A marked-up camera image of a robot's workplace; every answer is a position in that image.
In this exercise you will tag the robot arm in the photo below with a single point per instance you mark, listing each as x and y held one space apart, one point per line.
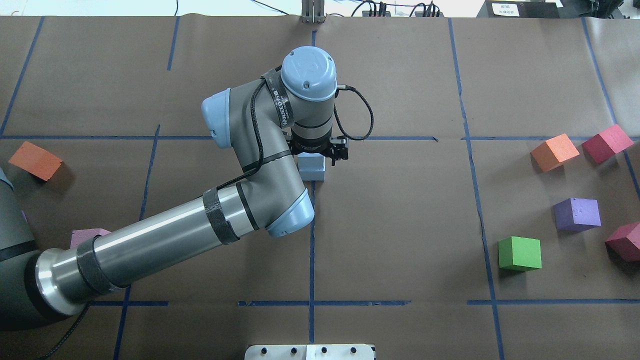
288 111

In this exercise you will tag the purple foam block right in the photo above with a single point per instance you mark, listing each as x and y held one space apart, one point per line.
577 214

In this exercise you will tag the green foam block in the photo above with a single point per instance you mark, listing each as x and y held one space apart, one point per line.
520 254

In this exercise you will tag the orange foam block right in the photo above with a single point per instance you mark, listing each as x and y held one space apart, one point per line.
554 152

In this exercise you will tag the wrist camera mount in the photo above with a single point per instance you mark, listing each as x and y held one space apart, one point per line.
340 148

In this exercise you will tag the light blue block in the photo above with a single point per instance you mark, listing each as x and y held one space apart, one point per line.
311 162
313 175

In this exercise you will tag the power strip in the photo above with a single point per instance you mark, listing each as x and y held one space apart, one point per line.
376 10
423 10

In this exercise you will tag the orange foam block left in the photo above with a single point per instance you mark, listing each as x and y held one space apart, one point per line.
36 161

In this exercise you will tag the red foam block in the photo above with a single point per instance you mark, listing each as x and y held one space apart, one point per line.
607 143
625 242

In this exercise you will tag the pink foam block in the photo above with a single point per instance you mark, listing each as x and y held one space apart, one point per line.
82 235

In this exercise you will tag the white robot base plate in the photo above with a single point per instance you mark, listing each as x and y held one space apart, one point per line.
340 351

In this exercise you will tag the aluminium frame post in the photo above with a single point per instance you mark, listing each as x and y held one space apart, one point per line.
313 11

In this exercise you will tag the red foam block far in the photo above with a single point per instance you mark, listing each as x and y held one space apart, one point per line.
607 143

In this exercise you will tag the power strip right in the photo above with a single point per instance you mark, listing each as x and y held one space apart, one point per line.
423 10

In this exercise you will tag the orange foam block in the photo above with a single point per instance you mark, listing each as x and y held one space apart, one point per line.
554 152
36 161

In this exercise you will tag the power strip left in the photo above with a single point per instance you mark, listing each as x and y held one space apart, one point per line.
376 10

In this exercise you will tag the black box with label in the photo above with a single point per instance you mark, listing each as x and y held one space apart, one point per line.
518 9

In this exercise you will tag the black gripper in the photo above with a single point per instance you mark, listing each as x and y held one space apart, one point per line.
308 147

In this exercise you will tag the red foam block near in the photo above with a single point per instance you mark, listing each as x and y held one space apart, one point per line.
625 242

